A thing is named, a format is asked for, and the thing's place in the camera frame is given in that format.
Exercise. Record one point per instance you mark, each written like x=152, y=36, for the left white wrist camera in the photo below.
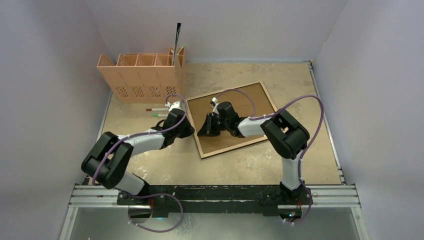
x=177, y=105

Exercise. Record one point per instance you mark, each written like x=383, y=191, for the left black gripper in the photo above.
x=189, y=130

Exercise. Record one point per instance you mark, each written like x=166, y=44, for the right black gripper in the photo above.
x=212, y=122

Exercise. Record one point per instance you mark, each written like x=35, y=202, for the aluminium rail frame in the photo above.
x=327, y=196

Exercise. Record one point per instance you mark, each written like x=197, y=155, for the orange perforated organizer rack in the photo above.
x=145, y=77

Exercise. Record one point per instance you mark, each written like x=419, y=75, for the black flat strip in rack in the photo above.
x=176, y=40

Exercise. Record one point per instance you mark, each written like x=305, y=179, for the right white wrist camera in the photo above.
x=214, y=101

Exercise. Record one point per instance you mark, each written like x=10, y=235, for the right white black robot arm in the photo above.
x=287, y=136

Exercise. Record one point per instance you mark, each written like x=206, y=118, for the red capped white marker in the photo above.
x=156, y=109

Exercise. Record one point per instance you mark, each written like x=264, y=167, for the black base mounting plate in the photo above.
x=267, y=200

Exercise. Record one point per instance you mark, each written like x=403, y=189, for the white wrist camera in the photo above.
x=214, y=101
x=177, y=105

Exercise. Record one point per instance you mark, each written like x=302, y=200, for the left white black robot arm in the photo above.
x=108, y=159

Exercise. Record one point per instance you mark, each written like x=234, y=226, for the wooden picture frame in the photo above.
x=232, y=150

